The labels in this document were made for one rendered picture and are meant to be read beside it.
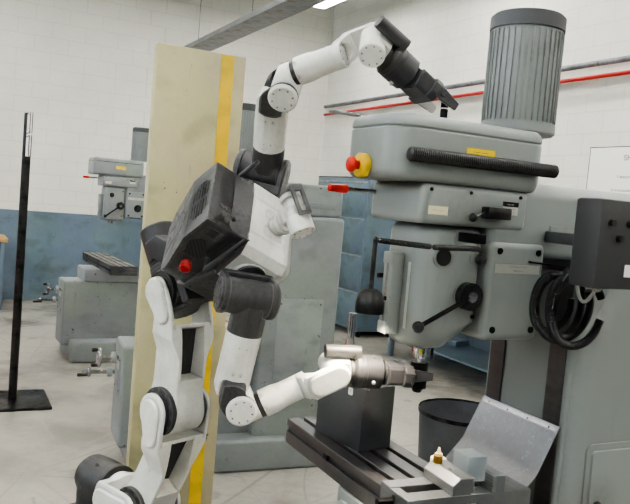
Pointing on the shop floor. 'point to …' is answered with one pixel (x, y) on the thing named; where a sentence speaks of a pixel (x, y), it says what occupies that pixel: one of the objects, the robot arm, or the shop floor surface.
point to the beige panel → (180, 148)
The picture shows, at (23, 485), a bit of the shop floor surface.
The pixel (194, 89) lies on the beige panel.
